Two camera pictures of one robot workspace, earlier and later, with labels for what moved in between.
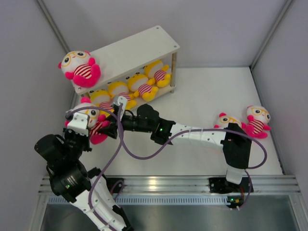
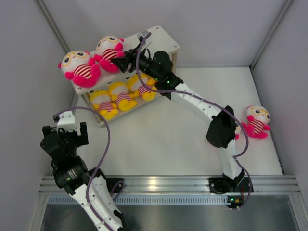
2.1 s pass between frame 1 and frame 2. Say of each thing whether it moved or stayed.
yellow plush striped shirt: stayed
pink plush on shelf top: stayed
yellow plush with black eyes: stayed
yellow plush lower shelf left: stayed
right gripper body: moved
